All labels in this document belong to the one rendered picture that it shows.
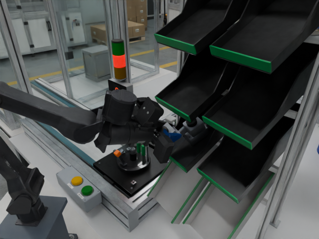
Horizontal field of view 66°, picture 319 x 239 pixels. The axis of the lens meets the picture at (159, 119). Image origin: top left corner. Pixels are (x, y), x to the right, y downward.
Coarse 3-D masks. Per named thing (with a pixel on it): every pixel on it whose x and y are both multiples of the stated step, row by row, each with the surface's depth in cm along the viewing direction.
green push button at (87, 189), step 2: (84, 186) 90; (86, 186) 90; (88, 186) 90; (90, 186) 90; (82, 188) 90; (84, 188) 90; (86, 188) 90; (88, 188) 90; (90, 188) 90; (92, 188) 90; (82, 190) 89; (84, 190) 89; (86, 190) 89; (88, 190) 89; (90, 190) 89; (92, 190) 89; (82, 192) 88; (84, 192) 88; (86, 192) 88; (88, 192) 88; (90, 192) 88; (84, 194) 88; (86, 194) 88; (88, 194) 88
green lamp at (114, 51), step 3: (111, 42) 97; (123, 42) 97; (114, 45) 96; (117, 45) 96; (120, 45) 96; (123, 45) 97; (114, 48) 97; (117, 48) 96; (120, 48) 97; (123, 48) 98; (114, 51) 97; (117, 51) 97; (120, 51) 97; (123, 51) 98; (114, 54) 98; (117, 54) 98; (120, 54) 98; (123, 54) 99
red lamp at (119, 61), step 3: (114, 57) 99; (117, 57) 98; (120, 57) 98; (123, 57) 99; (114, 60) 99; (117, 60) 99; (120, 60) 99; (123, 60) 100; (114, 63) 100; (117, 63) 99; (120, 63) 100; (123, 63) 100; (114, 66) 101; (117, 66) 100; (120, 66) 100; (123, 66) 101
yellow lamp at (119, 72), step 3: (114, 69) 102; (117, 69) 101; (120, 69) 101; (123, 69) 102; (114, 72) 103; (117, 72) 102; (120, 72) 101; (123, 72) 102; (114, 75) 104; (117, 75) 102; (120, 75) 102; (123, 75) 103; (117, 78) 103; (120, 78) 103; (123, 78) 103
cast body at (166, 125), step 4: (164, 124) 67; (168, 124) 66; (160, 128) 66; (164, 128) 65; (168, 128) 66; (172, 128) 65; (184, 128) 68; (168, 132) 65; (172, 132) 64; (176, 132) 65; (180, 132) 68; (184, 132) 69; (180, 140) 67; (184, 140) 68; (176, 144) 67
